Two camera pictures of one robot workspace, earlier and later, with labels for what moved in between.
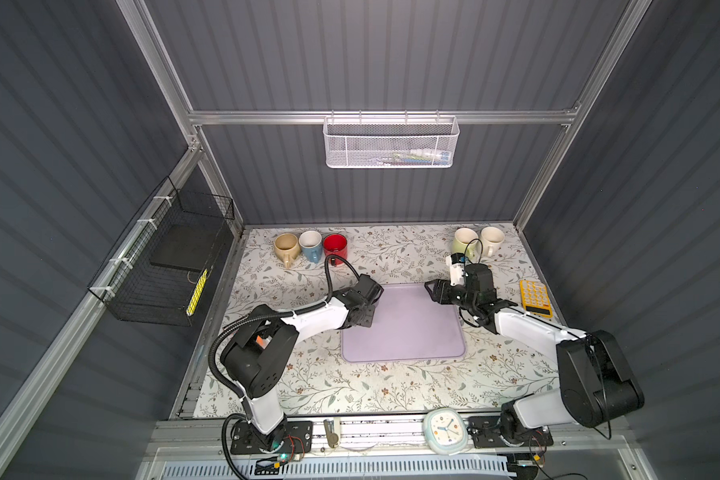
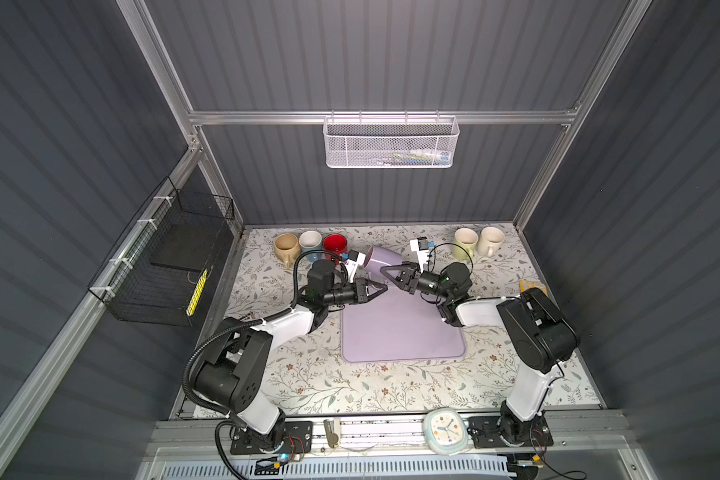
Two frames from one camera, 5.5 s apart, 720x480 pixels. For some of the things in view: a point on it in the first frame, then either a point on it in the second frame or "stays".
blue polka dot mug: (311, 246) stays
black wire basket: (154, 273) stays
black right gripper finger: (446, 298) to (401, 283)
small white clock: (445, 430) stays
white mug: (491, 239) stays
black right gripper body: (464, 300) to (429, 284)
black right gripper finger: (441, 288) to (404, 266)
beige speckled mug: (287, 247) stays
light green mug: (464, 242) stays
